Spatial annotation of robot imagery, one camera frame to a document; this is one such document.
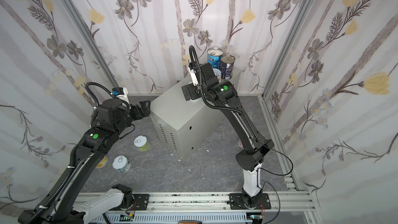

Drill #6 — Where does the green can white lid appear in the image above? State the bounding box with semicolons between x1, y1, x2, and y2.
134;135;149;151

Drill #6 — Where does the blue soup can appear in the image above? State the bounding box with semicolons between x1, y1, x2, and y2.
207;47;223;68

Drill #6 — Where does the dark navy food can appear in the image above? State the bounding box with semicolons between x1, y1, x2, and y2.
219;55;235;79

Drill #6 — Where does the light teal can white lid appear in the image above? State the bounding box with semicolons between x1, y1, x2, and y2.
190;97;202;102

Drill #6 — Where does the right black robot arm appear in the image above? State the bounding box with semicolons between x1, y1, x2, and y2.
182;45;275;209

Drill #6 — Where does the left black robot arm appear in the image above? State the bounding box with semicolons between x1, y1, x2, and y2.
18;82;151;224

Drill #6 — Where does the grey metal cabinet box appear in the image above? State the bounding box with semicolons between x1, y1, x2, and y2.
150;76;225;161

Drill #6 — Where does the teal grey can white lid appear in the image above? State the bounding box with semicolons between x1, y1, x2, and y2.
112;155;131;173

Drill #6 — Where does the yellow can white lid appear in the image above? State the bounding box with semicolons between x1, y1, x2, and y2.
96;155;108;169

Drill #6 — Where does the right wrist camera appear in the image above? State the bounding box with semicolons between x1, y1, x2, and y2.
188;68;199;86

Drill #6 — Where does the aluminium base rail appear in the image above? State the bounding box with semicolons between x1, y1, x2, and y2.
73;189;322;224

